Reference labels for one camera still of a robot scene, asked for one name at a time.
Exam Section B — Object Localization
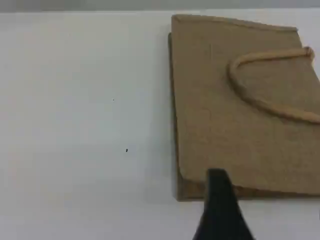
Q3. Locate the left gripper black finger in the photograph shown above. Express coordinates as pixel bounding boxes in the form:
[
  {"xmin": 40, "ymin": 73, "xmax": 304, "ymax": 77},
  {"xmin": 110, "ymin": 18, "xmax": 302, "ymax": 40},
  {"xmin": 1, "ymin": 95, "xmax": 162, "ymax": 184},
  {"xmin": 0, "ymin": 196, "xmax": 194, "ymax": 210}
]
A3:
[{"xmin": 191, "ymin": 168, "xmax": 256, "ymax": 240}]

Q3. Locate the brown jute bag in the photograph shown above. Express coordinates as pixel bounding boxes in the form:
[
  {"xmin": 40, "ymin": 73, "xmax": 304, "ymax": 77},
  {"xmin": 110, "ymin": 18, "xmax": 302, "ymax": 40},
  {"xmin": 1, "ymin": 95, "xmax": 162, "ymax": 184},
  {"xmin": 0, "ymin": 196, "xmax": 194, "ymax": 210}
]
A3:
[{"xmin": 167, "ymin": 14, "xmax": 320, "ymax": 202}]

